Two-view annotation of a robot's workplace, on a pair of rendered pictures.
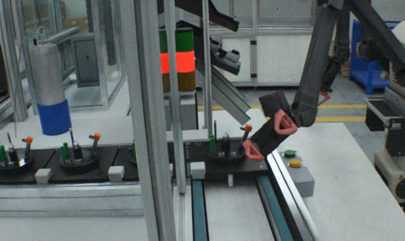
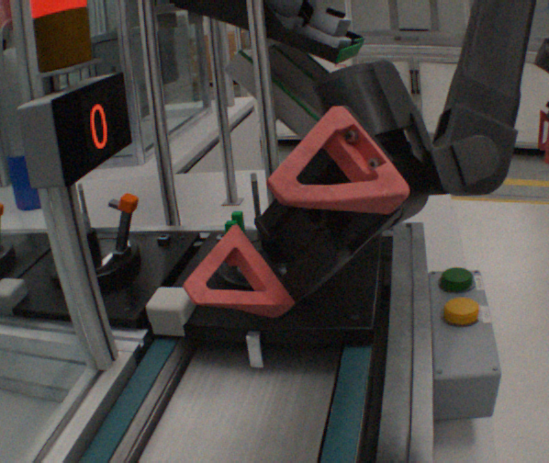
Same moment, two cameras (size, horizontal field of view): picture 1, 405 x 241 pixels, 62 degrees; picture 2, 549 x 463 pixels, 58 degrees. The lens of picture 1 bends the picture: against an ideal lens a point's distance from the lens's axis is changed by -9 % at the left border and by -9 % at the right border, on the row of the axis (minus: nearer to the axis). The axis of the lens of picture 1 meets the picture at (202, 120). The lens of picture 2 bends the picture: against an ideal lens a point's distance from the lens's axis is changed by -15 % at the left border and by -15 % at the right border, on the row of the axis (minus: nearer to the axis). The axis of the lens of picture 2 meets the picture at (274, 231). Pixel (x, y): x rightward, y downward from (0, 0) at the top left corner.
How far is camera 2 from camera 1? 0.62 m
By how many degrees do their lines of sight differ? 14
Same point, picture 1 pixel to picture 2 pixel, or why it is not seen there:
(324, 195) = (532, 403)
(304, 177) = (474, 360)
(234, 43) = (439, 72)
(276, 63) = not seen: hidden behind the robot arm
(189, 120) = (43, 155)
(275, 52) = not seen: hidden behind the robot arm
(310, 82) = (490, 46)
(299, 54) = (543, 95)
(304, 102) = (470, 106)
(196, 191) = (145, 371)
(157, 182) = not seen: outside the picture
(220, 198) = (213, 398)
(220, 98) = (300, 121)
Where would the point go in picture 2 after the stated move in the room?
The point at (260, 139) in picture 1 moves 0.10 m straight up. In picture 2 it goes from (290, 231) to (275, 89)
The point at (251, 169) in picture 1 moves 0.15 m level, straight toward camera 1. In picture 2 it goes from (321, 323) to (265, 417)
